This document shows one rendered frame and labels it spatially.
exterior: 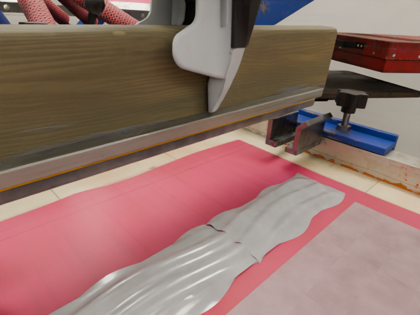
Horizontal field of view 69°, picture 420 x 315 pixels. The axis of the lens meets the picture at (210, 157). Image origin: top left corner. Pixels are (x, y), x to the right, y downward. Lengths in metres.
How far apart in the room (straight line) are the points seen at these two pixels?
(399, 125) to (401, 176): 1.83
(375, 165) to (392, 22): 1.85
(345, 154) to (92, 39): 0.39
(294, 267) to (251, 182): 0.15
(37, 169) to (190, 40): 0.12
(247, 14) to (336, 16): 2.19
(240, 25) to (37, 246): 0.25
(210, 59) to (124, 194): 0.21
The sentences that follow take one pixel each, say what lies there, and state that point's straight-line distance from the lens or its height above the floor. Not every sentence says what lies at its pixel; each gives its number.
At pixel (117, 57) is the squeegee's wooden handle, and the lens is 0.20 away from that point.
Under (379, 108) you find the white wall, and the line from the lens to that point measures 2.32.
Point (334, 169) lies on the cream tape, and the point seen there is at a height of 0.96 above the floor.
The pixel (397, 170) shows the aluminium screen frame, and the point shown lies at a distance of 0.48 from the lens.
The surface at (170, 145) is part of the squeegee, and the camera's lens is 0.26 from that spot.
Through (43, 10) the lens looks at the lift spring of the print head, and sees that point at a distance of 0.79.
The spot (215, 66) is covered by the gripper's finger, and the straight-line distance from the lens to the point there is 0.23.
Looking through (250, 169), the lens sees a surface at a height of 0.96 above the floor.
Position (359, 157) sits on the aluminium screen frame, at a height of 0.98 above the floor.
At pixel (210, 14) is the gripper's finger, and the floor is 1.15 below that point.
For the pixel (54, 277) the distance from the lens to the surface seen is 0.29.
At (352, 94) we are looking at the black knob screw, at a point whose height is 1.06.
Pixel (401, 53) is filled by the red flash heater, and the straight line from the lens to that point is 1.12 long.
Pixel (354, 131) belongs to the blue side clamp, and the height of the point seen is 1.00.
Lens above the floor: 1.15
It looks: 25 degrees down
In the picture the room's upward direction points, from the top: 4 degrees clockwise
